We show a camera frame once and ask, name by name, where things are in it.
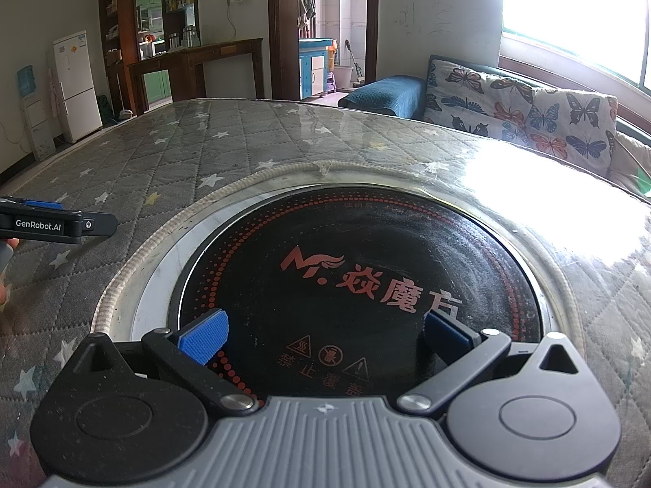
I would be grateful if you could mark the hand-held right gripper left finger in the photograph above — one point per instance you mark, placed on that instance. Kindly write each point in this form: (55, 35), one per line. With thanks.
(203, 338)

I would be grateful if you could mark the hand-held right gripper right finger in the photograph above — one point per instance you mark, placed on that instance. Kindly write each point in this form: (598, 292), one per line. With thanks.
(445, 333)

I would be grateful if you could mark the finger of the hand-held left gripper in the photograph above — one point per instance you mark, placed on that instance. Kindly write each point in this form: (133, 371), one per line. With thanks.
(43, 204)
(99, 225)

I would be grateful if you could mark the hanging clothes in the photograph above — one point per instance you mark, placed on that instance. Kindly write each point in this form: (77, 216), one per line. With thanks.
(308, 5)

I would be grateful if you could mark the person's left hand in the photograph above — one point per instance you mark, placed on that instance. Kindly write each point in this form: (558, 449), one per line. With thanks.
(12, 242)

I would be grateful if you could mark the water dispenser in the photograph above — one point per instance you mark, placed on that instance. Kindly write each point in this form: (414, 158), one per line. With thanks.
(38, 122)

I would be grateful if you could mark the white floor mop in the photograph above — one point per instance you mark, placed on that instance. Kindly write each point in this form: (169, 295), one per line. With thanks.
(124, 112)

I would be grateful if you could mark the white fridge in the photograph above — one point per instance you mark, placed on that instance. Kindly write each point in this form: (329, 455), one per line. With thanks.
(76, 91)

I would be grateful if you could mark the round black induction cooktop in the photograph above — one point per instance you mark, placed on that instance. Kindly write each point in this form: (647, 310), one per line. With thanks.
(356, 244)

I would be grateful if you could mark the grey quilted star table cover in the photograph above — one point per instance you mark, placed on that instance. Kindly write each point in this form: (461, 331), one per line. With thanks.
(203, 137)

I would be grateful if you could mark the white microwave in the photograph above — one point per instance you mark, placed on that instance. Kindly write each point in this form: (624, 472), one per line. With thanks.
(147, 49)

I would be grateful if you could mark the dark wooden shelf unit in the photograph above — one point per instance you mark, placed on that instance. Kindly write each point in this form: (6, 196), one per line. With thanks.
(114, 25)

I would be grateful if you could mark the dark wooden console table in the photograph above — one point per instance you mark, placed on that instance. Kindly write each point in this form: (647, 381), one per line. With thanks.
(203, 53)

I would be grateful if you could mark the blue sofa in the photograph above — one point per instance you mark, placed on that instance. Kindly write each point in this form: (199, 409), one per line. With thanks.
(381, 94)

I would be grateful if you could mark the beige cushion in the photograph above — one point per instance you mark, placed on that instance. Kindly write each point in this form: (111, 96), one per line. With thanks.
(628, 157)

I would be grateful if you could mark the thin stick with green flag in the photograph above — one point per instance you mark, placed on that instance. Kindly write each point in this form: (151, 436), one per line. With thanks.
(644, 173)

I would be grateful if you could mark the small blue cabinet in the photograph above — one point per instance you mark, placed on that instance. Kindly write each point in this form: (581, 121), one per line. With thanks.
(315, 68)

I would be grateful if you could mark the squeeze mop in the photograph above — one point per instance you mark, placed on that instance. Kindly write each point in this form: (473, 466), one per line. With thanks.
(358, 79)

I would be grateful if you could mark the small purple stool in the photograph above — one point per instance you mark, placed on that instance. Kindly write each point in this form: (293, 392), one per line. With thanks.
(331, 82)

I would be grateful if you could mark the white bucket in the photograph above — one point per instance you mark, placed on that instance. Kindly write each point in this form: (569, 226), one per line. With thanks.
(345, 77)

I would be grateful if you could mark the window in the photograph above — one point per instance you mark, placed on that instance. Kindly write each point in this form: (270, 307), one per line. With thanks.
(574, 10)

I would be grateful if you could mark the dark wooden door frame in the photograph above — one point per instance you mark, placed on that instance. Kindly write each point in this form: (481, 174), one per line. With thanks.
(285, 30)

